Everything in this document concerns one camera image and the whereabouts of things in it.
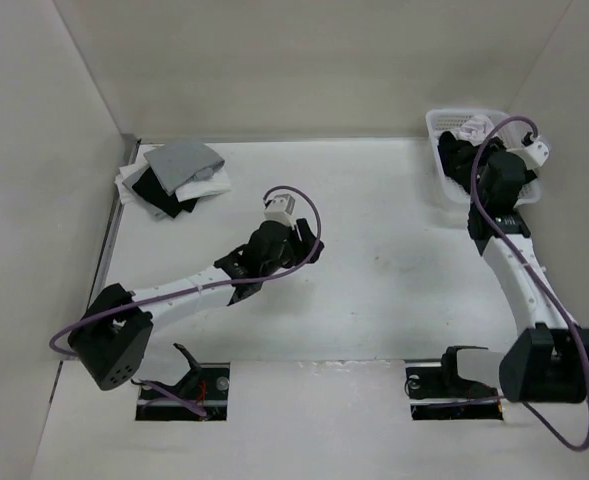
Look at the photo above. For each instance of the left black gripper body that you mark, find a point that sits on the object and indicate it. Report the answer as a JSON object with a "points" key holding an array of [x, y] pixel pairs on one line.
{"points": [[292, 254]]}

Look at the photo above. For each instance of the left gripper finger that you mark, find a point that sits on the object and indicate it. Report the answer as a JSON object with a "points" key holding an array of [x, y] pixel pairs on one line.
{"points": [[313, 248], [304, 229]]}

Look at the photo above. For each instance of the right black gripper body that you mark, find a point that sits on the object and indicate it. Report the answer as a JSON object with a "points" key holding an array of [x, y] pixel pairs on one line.
{"points": [[479, 191]]}

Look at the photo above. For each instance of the black tank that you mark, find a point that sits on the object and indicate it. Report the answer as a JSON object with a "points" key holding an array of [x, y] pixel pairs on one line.
{"points": [[457, 158], [150, 189]]}

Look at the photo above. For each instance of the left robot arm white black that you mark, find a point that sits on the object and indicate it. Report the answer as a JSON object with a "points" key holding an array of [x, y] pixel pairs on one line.
{"points": [[114, 339]]}

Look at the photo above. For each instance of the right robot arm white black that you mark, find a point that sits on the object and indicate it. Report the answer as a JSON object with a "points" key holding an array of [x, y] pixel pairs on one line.
{"points": [[543, 364]]}

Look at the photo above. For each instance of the crumpled white tank top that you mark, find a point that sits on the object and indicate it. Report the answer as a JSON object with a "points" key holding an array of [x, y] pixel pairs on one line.
{"points": [[475, 130]]}

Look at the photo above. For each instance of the folded white tank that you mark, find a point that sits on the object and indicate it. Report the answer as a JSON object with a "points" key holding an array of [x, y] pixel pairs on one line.
{"points": [[125, 181], [218, 183]]}

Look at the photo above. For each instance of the folded grey tank top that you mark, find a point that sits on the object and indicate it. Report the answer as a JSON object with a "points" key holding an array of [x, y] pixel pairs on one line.
{"points": [[177, 163]]}

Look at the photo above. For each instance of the folded black tank top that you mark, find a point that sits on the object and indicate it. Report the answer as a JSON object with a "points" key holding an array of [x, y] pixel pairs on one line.
{"points": [[150, 189]]}

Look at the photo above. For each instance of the bottom folded white tank top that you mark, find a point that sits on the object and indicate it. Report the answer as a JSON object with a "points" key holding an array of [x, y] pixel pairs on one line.
{"points": [[125, 181]]}

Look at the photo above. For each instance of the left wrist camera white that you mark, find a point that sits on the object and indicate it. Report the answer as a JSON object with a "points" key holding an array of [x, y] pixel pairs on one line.
{"points": [[280, 209]]}

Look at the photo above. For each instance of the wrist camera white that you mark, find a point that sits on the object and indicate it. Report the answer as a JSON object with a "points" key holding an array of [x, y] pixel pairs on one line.
{"points": [[533, 151], [280, 209]]}

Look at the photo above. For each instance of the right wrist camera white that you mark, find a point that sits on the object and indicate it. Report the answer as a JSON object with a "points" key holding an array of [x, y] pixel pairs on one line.
{"points": [[533, 151]]}

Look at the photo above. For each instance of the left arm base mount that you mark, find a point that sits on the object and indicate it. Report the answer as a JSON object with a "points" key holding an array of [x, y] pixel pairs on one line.
{"points": [[203, 387]]}

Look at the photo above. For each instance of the metal table edge rail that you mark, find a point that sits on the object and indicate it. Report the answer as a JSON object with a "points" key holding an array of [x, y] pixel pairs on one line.
{"points": [[131, 147]]}

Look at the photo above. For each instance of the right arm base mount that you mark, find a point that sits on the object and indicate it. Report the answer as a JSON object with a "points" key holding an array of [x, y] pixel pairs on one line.
{"points": [[438, 393]]}

